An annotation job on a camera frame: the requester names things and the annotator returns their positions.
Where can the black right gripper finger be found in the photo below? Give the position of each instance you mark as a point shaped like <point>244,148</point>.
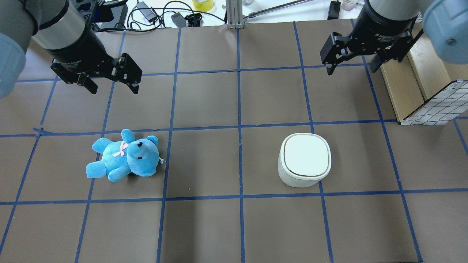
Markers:
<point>397,51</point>
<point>339,48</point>

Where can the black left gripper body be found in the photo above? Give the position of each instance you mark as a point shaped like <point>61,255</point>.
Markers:
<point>77,48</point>

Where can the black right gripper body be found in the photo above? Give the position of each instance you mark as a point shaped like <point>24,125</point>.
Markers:
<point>380,30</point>

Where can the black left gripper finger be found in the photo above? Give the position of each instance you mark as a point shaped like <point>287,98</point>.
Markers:
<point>126,71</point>
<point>81,79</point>

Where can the white trash can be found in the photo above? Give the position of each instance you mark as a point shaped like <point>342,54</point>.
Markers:
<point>304,160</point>

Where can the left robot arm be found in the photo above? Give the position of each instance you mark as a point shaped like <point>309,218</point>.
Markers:
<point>64,29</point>

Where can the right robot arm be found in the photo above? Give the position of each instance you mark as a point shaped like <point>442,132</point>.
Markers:
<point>444,22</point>

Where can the wooden shelf box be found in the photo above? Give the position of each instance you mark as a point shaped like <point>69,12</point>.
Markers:
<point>420,76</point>

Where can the black small device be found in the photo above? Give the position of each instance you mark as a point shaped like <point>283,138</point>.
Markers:
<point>334,10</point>

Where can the blue teddy bear plush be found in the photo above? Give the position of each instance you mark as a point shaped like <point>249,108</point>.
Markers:
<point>127,156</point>

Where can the metal rod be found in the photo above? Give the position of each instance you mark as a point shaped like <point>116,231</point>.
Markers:
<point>273,9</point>

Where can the yellow tape roll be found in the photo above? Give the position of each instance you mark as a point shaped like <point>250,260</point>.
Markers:
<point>203,5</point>

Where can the white wire grid panel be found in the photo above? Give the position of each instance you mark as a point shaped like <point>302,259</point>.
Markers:
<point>447,104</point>

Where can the aluminium frame post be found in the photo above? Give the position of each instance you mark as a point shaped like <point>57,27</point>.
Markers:
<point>235,18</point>

